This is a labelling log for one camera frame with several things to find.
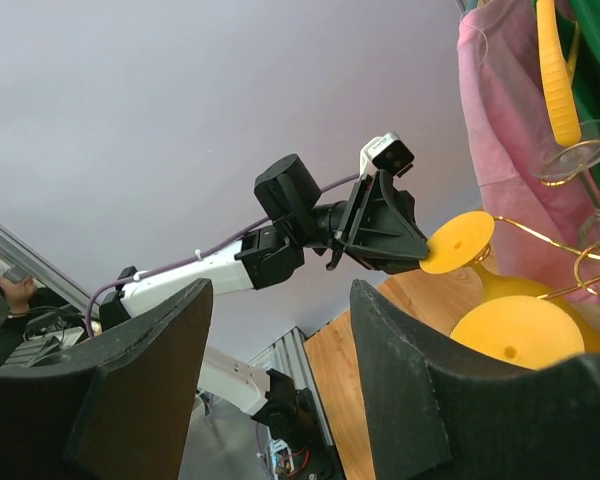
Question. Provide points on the yellow plastic cup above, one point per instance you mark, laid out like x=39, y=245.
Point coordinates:
x=523, y=331
x=465, y=241

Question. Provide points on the person in background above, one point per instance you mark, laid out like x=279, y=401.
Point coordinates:
x=26, y=301

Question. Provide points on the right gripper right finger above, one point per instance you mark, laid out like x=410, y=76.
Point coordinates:
x=436, y=409

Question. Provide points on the gold wire glass rack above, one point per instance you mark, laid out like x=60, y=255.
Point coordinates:
x=586, y=266

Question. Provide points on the pink shirt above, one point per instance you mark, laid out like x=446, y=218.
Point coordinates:
x=506, y=119

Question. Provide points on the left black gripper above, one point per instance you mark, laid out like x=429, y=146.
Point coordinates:
x=367, y=215

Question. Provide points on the yellow clothes hanger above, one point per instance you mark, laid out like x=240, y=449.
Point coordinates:
x=557, y=75

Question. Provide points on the green shirt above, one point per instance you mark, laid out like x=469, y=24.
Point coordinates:
x=586, y=82

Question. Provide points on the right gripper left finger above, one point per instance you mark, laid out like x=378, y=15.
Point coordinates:
x=117, y=406

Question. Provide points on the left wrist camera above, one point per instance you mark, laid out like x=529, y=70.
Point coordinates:
x=387, y=152

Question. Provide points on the clear wine glass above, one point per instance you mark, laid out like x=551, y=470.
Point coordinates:
x=558, y=165

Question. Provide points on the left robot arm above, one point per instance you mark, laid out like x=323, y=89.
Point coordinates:
x=375, y=227

